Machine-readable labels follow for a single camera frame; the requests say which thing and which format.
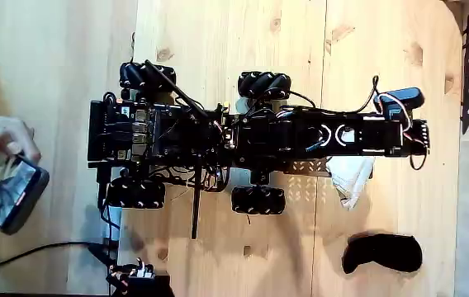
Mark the black oval camera box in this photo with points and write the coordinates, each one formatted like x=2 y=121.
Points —
x=401 y=101

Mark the black sock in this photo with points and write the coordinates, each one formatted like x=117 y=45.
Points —
x=383 y=252

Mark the black mecanum wheel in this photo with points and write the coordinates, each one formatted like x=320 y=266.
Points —
x=135 y=194
x=145 y=75
x=258 y=200
x=263 y=84

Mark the black perforated metal basket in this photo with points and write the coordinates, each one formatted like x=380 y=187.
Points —
x=306 y=168

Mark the black electronic device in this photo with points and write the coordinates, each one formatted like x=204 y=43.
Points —
x=143 y=284

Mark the black antenna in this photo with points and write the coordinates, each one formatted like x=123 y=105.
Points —
x=174 y=90
x=196 y=202

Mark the white sock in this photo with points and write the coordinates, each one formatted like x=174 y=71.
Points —
x=352 y=181

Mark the black smartphone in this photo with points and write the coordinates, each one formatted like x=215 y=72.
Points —
x=7 y=194

